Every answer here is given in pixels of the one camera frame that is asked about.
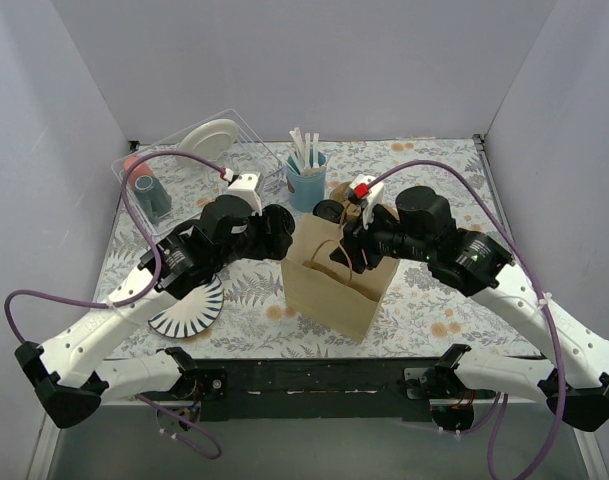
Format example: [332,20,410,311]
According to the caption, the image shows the brown paper takeout bag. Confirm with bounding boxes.
[281,214,399,343]

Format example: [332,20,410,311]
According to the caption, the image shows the black plastic cup lid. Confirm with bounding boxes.
[312,199,346,225]

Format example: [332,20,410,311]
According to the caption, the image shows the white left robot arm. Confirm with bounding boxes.
[14,195,295,429]

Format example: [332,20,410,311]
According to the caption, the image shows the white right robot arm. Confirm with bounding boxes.
[329,186,609,432]

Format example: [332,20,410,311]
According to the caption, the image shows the brown pulp cup carrier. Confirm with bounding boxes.
[328,182,400,221]

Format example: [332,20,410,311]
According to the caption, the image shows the blue cylindrical holder cup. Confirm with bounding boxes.
[286,152,327,213]

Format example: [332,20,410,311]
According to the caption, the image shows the white wrapped straw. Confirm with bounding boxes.
[289,127,309,173]
[311,132,320,169]
[304,133,312,171]

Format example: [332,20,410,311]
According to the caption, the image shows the white ceramic plate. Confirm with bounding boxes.
[176,119,239,163]

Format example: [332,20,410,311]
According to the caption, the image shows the floral patterned table mat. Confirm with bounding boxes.
[81,138,543,361]

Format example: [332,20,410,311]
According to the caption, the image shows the teal plastic cup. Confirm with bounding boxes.
[134,175,172,225]

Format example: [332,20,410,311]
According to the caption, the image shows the blue striped white plate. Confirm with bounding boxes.
[148,275,224,339]

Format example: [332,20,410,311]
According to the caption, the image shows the pink plastic cup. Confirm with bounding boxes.
[123,157,155,193]

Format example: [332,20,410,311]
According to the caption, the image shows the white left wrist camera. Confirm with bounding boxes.
[225,172,262,215]

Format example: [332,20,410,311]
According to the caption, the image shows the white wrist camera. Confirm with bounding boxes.
[225,172,262,215]
[346,174,384,229]

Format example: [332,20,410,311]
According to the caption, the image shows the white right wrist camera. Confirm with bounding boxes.
[346,174,384,229]

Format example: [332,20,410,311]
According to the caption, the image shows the clear wire dish rack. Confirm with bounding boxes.
[111,109,286,239]

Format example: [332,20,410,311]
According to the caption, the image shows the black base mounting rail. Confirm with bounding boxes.
[144,357,438,422]

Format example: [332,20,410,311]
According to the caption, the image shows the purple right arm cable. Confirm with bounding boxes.
[378,160,568,480]

